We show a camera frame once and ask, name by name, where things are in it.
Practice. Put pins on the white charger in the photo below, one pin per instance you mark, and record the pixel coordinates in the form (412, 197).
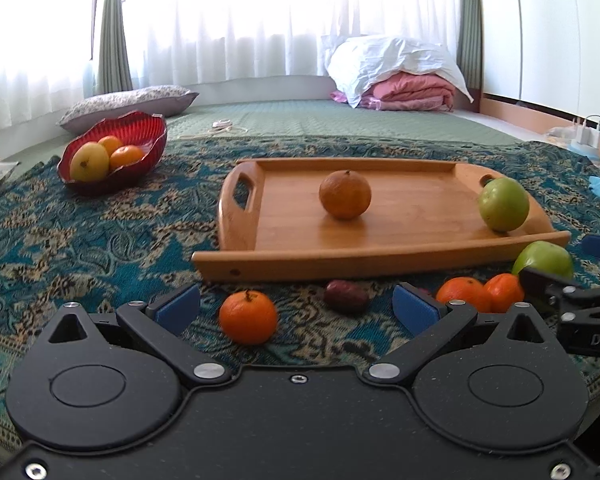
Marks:
(586, 132)

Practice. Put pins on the dark red date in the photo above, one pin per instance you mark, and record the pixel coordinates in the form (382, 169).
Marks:
(346, 297)

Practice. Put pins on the green apple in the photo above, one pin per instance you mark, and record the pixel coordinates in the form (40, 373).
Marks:
(502, 205)
(545, 259)

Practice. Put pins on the white wardrobe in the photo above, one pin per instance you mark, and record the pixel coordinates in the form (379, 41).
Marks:
(555, 35)

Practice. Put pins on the wooden tray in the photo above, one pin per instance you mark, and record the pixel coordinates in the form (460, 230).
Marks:
(290, 220)

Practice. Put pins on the small orange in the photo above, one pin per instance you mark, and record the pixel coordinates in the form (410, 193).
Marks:
(126, 156)
(110, 144)

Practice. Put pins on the white pillow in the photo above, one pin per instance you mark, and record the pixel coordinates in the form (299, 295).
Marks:
(395, 60)

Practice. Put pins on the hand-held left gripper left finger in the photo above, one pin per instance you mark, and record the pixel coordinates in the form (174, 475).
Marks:
(177, 309)

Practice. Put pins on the floral grey pillow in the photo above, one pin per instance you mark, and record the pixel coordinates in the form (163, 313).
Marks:
(130, 102)

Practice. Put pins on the teal patterned blanket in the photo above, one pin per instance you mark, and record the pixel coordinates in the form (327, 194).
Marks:
(105, 250)

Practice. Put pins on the yellow apple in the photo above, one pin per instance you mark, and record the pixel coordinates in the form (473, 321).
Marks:
(89, 162)

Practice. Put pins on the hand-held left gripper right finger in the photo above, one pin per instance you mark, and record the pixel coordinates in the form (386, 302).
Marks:
(414, 309)

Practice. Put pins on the white sheer curtain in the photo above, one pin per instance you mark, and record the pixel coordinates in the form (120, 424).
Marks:
(30, 60)
(255, 25)

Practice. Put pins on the red glass bowl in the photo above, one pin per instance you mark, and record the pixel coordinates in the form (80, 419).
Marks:
(145, 132)

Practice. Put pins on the green quilted mat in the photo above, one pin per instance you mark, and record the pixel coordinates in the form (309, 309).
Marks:
(305, 120)

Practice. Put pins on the folded pink blanket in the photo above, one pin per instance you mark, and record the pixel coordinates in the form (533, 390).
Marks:
(412, 92)

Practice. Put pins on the bright mandarin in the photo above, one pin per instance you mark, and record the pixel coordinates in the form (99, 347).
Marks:
(462, 295)
(505, 292)
(248, 317)

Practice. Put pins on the dull brown orange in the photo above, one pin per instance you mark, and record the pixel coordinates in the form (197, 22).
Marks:
(345, 195)

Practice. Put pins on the green curtain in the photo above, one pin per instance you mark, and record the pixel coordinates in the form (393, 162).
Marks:
(470, 30)
(114, 35)

